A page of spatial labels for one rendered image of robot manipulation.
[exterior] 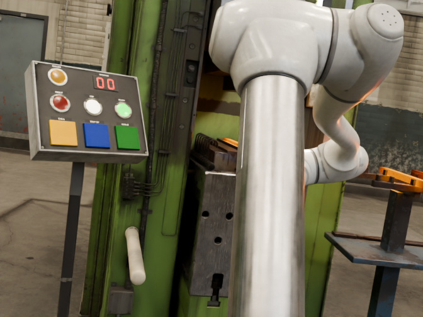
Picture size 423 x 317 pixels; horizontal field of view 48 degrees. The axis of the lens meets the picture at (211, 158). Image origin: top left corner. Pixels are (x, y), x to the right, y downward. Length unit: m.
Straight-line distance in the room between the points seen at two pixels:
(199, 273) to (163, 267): 0.23
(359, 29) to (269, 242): 0.38
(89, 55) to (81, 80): 6.33
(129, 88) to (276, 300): 1.09
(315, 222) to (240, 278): 1.41
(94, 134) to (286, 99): 0.81
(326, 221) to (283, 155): 1.38
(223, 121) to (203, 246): 0.70
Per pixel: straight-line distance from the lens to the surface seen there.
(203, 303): 1.77
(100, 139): 1.43
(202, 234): 1.67
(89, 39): 7.86
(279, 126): 0.70
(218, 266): 1.72
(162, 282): 1.93
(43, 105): 1.42
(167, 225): 1.86
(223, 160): 1.69
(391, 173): 1.86
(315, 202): 2.00
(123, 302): 1.89
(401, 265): 1.70
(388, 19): 0.83
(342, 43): 0.81
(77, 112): 1.45
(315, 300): 2.15
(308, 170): 1.29
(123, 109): 1.51
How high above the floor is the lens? 1.15
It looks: 7 degrees down
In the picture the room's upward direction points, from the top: 8 degrees clockwise
